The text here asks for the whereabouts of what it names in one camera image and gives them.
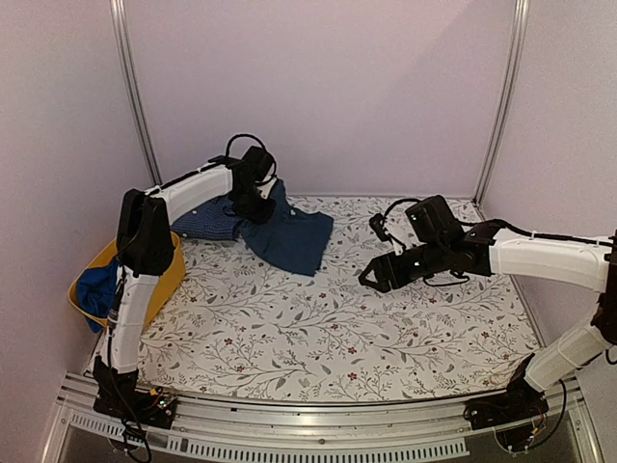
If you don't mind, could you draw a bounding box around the right aluminium frame post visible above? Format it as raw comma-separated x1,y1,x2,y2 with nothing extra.
472,0,530,208

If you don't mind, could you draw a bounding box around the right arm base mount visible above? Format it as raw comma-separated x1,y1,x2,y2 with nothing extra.
463,365,549,453

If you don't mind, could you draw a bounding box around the floral tablecloth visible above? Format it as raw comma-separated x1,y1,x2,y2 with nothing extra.
138,197,539,402

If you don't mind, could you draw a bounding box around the aluminium frame post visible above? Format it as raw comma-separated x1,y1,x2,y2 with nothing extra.
109,0,162,184
472,0,530,208

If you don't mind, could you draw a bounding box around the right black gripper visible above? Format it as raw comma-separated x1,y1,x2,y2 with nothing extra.
359,238,449,292

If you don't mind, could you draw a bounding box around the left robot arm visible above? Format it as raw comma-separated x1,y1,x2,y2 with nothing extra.
94,135,277,419

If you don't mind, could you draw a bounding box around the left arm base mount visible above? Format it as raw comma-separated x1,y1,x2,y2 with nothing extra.
93,356,177,429

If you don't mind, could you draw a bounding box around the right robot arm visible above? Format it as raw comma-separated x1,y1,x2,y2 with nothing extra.
359,195,616,421

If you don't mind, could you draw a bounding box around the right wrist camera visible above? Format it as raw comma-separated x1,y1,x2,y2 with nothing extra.
369,213,407,256

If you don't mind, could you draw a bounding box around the royal blue garment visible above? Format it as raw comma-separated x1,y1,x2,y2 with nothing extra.
76,259,119,334

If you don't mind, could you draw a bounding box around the teal blue t-shirt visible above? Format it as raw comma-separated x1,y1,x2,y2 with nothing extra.
239,179,334,277

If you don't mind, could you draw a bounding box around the left aluminium frame post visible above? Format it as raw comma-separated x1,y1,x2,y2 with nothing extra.
109,0,162,184

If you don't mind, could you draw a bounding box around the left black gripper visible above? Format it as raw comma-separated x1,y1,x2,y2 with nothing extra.
231,184,277,224

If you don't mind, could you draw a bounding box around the front aluminium rail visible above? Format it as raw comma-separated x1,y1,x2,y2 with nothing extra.
43,373,608,462

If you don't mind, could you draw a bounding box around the folded blue checkered shirt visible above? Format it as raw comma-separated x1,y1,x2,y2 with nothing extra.
171,196,244,241

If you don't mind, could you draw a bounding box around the yellow laundry basket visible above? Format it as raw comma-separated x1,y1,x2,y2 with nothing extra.
67,232,186,330

